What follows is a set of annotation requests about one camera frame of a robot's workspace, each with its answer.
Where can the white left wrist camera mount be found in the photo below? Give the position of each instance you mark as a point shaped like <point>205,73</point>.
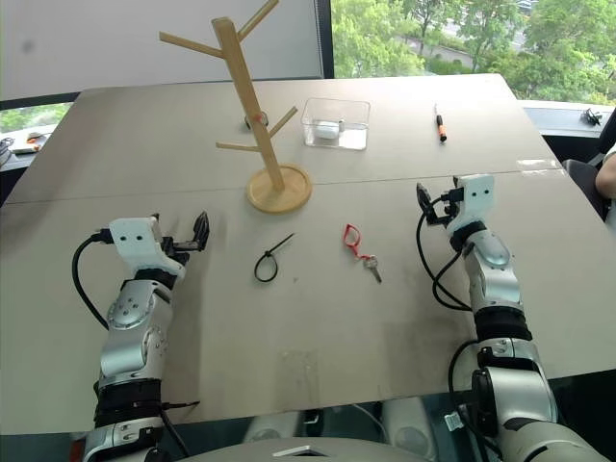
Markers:
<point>137,240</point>

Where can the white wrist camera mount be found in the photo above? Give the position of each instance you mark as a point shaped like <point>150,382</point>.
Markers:
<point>137,240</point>
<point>474,197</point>

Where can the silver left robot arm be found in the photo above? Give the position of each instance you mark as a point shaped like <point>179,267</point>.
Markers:
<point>130,313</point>

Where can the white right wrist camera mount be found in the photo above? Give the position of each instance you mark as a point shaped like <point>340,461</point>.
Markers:
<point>474,197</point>

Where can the black zip tie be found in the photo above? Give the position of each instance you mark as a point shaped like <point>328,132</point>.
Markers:
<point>283,242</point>

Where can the white earbud case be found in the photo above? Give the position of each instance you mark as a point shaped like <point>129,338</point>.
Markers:
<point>327,130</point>

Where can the clear plastic box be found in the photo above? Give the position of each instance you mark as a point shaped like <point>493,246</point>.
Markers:
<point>356,139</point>

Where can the black orange pen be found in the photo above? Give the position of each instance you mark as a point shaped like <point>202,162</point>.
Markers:
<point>440,127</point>

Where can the silver key with red carabiner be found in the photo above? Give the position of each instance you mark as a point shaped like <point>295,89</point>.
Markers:
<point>370,264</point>

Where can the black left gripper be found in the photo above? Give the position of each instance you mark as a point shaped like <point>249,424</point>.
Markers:
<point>180,248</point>

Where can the small black clip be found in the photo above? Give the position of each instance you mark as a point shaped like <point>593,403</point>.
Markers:
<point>592,117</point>

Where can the person in white shirt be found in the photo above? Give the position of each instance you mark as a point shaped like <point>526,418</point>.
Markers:
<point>607,175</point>

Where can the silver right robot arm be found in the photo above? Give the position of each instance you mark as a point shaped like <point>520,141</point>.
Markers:
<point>495,279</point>

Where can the wooden tree-shaped hanger stand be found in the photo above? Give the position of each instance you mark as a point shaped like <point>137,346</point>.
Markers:
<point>250,110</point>

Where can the small black and orange object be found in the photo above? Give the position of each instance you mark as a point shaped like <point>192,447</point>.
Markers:
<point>246,122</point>

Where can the white and orange sill clutter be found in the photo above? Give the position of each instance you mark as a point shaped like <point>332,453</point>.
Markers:
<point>33,139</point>

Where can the black office chair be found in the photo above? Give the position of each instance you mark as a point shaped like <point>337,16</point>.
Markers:
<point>582,178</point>

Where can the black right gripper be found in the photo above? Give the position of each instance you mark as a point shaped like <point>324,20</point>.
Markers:
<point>442,215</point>

